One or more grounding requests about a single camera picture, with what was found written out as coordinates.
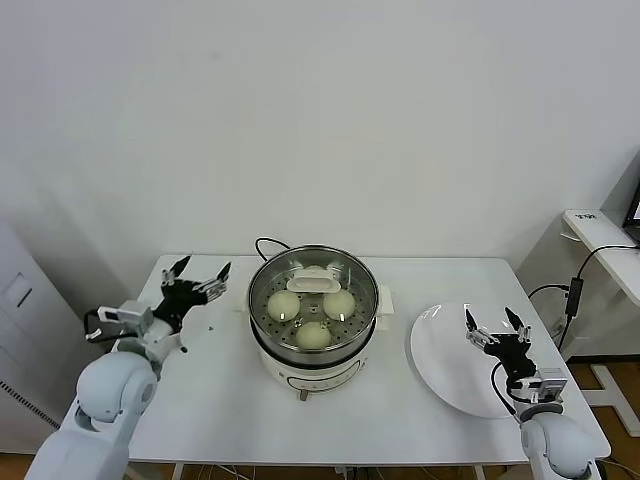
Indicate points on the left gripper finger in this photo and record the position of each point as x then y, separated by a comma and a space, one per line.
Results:
172, 272
216, 285

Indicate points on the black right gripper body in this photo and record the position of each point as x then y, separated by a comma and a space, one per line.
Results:
512, 355

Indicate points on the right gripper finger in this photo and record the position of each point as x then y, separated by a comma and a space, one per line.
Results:
479, 337
520, 330

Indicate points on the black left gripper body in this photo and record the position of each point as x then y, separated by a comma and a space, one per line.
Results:
177, 302

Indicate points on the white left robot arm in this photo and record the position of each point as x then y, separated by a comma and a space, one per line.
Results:
105, 400

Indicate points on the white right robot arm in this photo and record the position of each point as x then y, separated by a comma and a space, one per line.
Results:
560, 445

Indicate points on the steel perforated steamer basket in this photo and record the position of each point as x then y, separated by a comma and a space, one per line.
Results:
380, 300

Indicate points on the white round plate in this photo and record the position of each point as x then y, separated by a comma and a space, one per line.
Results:
440, 360

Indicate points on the white table leg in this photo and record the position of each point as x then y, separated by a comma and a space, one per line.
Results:
480, 472
176, 472

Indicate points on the white side desk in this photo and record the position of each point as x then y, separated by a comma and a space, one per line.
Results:
595, 227

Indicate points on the cream electric cooker base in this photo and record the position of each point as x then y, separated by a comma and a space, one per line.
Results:
325, 375

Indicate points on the white cabinet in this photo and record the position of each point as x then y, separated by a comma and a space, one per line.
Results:
30, 325

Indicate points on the laptop computer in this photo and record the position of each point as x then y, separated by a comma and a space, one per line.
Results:
634, 212

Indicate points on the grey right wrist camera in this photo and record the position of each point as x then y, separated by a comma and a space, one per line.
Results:
547, 385

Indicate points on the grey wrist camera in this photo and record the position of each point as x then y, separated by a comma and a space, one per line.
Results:
547, 385
132, 315

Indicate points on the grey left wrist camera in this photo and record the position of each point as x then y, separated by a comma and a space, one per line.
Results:
132, 315

